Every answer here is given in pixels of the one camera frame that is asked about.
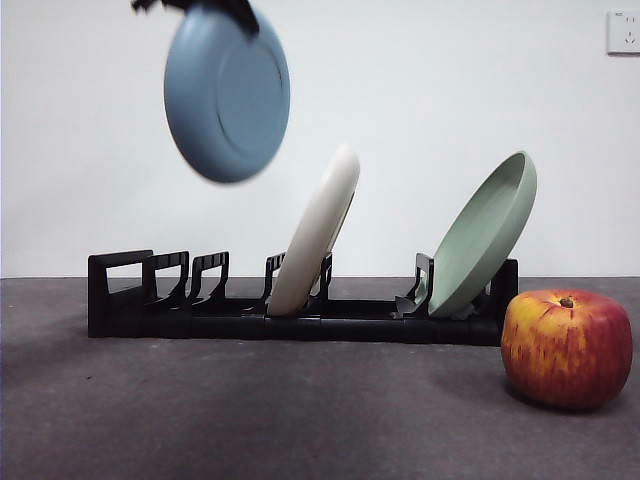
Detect blue plate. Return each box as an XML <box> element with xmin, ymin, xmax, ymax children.
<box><xmin>163</xmin><ymin>0</ymin><xmax>292</xmax><ymax>185</ymax></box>

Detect black plate rack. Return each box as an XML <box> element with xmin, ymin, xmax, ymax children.
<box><xmin>87</xmin><ymin>249</ymin><xmax>520</xmax><ymax>347</ymax></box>

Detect red yellow apple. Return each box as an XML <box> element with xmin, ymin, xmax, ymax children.
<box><xmin>500</xmin><ymin>288</ymin><xmax>634</xmax><ymax>412</ymax></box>

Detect white wall socket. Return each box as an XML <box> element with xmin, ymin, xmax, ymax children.
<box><xmin>606</xmin><ymin>10</ymin><xmax>640</xmax><ymax>56</ymax></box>

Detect white plate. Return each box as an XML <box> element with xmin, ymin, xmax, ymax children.
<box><xmin>267</xmin><ymin>144</ymin><xmax>361</xmax><ymax>317</ymax></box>

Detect green plate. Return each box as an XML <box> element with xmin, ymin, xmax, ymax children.
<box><xmin>427</xmin><ymin>151</ymin><xmax>539</xmax><ymax>319</ymax></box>

